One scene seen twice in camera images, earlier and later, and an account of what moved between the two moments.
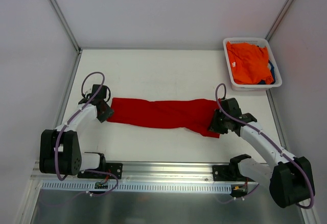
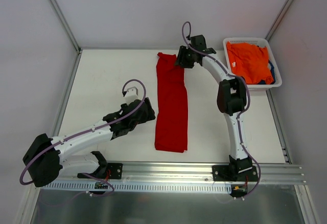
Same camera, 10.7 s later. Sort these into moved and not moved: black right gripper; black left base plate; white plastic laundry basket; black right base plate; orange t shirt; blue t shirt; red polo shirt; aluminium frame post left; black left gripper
Moved: red polo shirt; black left gripper; black right gripper
Not moved: white plastic laundry basket; aluminium frame post left; blue t shirt; black left base plate; orange t shirt; black right base plate
